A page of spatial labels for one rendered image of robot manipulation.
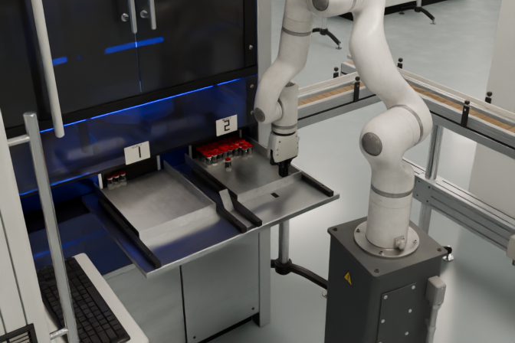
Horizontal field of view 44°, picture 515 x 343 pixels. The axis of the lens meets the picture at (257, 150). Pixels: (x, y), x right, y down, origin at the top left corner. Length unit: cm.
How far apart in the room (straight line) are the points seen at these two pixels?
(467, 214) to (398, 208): 100
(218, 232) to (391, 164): 56
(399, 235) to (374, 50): 54
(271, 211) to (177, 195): 32
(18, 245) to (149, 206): 73
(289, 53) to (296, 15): 12
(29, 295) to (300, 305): 172
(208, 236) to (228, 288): 74
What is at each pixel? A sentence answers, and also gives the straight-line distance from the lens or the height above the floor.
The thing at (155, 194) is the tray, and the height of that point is 88.
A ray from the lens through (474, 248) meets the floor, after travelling 346.
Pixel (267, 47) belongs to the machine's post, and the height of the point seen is 127.
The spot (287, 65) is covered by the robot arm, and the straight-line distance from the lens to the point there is 189.
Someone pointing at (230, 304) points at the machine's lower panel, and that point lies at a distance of 266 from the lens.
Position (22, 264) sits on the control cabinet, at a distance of 142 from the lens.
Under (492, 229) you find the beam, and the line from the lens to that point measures 273.
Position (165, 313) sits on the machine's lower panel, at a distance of 249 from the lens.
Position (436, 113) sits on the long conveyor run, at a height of 89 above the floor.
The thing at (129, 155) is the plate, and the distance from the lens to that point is 206.
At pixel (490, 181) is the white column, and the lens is 345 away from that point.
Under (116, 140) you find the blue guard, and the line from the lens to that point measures 202.
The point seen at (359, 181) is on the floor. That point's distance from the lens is 388.
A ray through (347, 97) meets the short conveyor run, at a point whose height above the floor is 91.
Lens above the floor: 199
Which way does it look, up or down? 28 degrees down
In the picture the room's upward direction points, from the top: straight up
